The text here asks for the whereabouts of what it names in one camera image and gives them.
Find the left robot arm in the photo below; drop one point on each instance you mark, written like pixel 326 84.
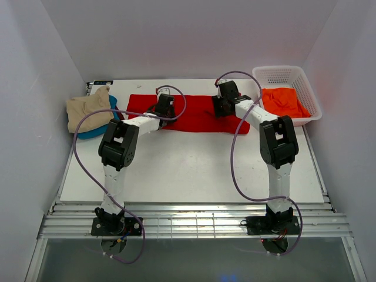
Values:
pixel 117 151

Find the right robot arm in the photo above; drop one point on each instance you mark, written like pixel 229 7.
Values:
pixel 278 150

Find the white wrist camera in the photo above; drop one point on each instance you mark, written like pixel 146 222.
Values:
pixel 165 91
pixel 217 85

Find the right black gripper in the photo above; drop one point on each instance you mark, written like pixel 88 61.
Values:
pixel 219 107

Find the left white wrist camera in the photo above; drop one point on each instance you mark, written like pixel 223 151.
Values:
pixel 165 91

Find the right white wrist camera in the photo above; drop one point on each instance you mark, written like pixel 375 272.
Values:
pixel 217 85

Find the aluminium frame rail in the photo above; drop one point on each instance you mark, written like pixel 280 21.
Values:
pixel 214 221

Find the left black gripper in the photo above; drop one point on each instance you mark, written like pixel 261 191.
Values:
pixel 157 109

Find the orange t shirt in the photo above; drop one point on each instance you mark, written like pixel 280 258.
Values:
pixel 284 102

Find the beige folded t shirt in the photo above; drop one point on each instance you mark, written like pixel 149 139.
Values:
pixel 78 108

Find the white plastic basket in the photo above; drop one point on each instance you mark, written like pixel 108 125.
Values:
pixel 285 76

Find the blue label sticker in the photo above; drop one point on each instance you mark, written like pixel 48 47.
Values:
pixel 103 82

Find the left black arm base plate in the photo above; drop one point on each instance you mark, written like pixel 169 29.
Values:
pixel 127 226

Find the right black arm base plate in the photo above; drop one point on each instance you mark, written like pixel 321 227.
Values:
pixel 262 225

